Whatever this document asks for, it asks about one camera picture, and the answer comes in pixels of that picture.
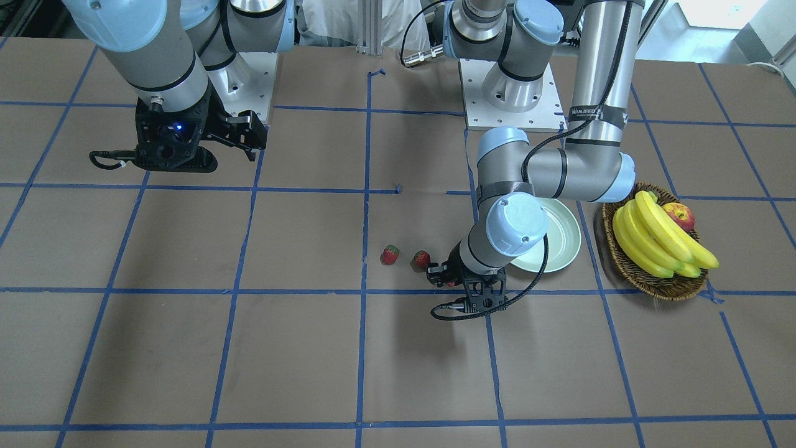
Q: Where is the brown wicker basket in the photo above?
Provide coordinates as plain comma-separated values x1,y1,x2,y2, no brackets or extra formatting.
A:
599,182,719,301

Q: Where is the red yellow apple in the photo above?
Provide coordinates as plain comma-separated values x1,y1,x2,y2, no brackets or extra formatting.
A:
662,202,695,233

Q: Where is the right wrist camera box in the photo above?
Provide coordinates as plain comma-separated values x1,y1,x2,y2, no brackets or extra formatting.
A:
132,100,217,173

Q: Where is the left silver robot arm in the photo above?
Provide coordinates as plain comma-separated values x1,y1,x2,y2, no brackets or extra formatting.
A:
427,1,645,286

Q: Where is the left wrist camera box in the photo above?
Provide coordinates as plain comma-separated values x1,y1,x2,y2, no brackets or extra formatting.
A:
461,267,509,317

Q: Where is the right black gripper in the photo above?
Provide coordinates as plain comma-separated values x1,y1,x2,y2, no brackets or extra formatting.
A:
197,87,268,162

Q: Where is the yellow banana bunch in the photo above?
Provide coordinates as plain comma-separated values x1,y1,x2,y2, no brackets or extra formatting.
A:
611,190,720,279

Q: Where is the aluminium frame post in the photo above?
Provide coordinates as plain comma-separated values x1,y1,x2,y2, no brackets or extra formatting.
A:
355,0,384,58

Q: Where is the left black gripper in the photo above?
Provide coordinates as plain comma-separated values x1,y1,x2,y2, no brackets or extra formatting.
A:
425,242,474,287

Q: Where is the light green plate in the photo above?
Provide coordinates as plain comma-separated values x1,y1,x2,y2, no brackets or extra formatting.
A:
510,198,581,273

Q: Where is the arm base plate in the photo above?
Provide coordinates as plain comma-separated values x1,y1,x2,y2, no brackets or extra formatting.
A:
460,59,568,133
208,53,279,125

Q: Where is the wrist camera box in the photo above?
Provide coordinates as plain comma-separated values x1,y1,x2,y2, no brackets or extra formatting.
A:
461,267,509,317
132,100,217,173

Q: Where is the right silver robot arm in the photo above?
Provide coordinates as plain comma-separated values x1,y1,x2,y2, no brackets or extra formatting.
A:
65,1,295,173

